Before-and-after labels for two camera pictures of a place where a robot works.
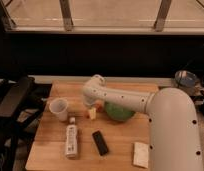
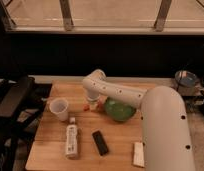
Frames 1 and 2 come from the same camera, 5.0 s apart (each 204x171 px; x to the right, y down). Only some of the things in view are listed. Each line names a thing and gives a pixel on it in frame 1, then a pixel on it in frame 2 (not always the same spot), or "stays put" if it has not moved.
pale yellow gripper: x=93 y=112 -> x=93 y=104
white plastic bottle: x=71 y=146 stays put
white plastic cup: x=59 y=106 stays put
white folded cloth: x=141 y=154 stays put
